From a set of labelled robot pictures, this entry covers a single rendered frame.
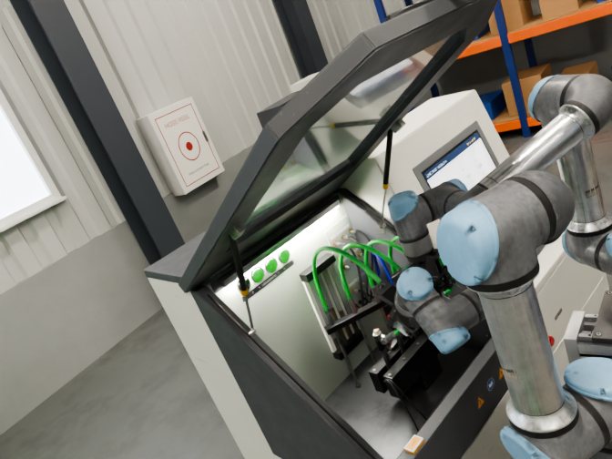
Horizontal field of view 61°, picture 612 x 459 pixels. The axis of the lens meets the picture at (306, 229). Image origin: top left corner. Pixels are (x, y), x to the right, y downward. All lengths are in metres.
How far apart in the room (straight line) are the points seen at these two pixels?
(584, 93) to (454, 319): 0.58
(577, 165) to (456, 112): 0.79
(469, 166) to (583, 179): 0.70
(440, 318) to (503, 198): 0.41
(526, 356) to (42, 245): 4.74
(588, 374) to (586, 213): 0.56
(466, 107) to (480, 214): 1.46
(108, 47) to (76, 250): 2.09
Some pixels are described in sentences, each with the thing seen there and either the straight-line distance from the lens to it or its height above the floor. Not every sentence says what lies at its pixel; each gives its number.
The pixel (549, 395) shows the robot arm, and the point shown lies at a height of 1.33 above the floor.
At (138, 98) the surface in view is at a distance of 5.97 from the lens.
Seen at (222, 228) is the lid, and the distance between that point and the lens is 1.19.
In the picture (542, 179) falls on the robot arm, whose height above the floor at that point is 1.67.
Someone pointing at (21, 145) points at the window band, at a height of 2.04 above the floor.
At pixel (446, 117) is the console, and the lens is 2.12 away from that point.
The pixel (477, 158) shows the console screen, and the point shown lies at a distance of 2.19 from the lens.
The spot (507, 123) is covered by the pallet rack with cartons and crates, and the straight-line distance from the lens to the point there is 6.81.
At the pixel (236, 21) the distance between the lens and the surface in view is 7.28.
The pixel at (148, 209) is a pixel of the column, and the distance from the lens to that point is 5.30.
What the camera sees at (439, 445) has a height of 0.90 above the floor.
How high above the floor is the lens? 1.99
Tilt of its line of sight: 19 degrees down
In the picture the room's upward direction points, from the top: 22 degrees counter-clockwise
